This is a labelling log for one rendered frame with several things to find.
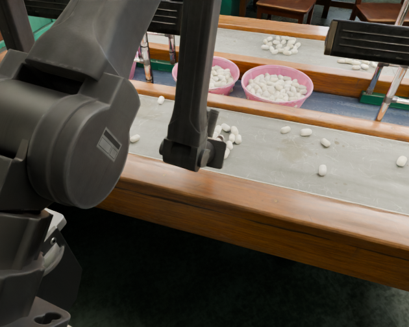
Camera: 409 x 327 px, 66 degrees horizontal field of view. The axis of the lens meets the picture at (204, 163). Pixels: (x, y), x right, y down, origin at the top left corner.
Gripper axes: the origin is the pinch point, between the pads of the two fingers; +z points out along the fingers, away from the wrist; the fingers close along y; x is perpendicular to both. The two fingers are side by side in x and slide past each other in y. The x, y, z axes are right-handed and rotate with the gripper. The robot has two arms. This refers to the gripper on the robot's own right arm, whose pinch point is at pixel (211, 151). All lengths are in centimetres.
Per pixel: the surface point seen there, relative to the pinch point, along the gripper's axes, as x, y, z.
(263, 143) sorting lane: -4.9, -12.2, 17.5
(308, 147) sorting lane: -6.1, -25.7, 19.1
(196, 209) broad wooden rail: 15.8, 0.6, -2.1
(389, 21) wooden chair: -115, -79, 188
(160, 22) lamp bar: -30.7, 19.3, -3.3
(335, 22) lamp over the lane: -35.0, -23.6, -3.7
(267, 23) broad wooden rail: -65, 1, 83
